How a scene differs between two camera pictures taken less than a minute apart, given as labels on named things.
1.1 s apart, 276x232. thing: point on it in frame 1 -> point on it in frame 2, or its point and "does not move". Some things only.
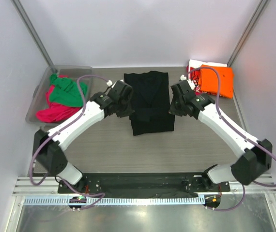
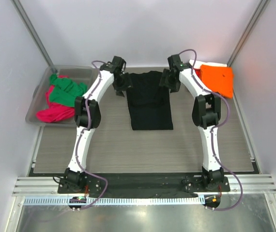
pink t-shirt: [55, 112] does not move
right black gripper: [174, 110] -> [175, 87]
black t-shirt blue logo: [151, 102] does not move
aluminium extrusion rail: [27, 185] does not move
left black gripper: [128, 111] -> [127, 84]
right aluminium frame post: [262, 6] does not move
